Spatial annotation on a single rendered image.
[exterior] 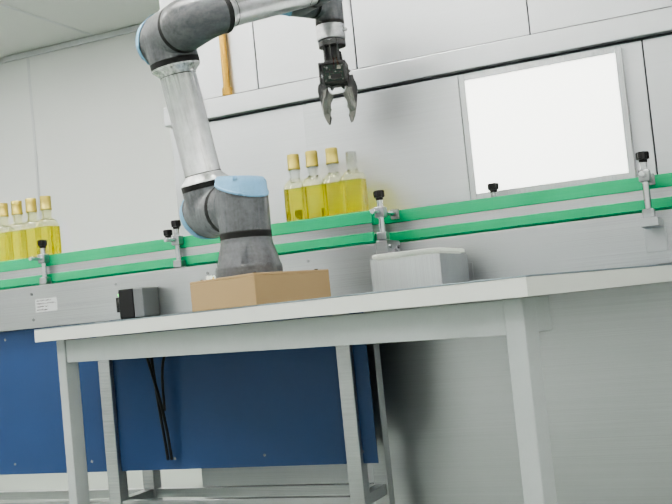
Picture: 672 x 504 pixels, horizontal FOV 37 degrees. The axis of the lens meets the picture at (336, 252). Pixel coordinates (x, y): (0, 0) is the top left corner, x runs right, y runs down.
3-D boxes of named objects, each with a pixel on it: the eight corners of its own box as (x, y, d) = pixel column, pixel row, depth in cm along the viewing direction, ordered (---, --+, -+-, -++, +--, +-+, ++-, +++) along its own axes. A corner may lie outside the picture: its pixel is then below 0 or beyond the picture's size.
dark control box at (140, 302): (161, 316, 277) (158, 286, 278) (144, 318, 270) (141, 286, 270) (136, 319, 280) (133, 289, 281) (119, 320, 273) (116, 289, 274)
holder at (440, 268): (476, 285, 251) (473, 254, 252) (443, 287, 226) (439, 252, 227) (411, 291, 258) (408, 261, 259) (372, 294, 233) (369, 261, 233)
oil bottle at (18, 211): (36, 289, 318) (29, 200, 319) (24, 289, 312) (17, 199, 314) (22, 290, 320) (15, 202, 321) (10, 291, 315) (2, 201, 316)
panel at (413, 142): (637, 178, 256) (622, 47, 258) (635, 177, 254) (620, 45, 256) (317, 222, 292) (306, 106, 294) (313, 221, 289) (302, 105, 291)
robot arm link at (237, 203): (236, 230, 217) (230, 168, 218) (205, 237, 228) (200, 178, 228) (282, 228, 224) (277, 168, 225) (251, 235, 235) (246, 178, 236)
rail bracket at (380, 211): (403, 240, 261) (398, 192, 262) (380, 238, 246) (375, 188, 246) (392, 241, 262) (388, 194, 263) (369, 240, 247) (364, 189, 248)
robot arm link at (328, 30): (318, 31, 267) (348, 27, 266) (320, 48, 267) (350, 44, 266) (313, 24, 260) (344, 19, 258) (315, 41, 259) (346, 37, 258)
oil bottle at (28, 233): (50, 287, 315) (43, 198, 317) (38, 287, 310) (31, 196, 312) (36, 289, 317) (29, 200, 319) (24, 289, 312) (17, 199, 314)
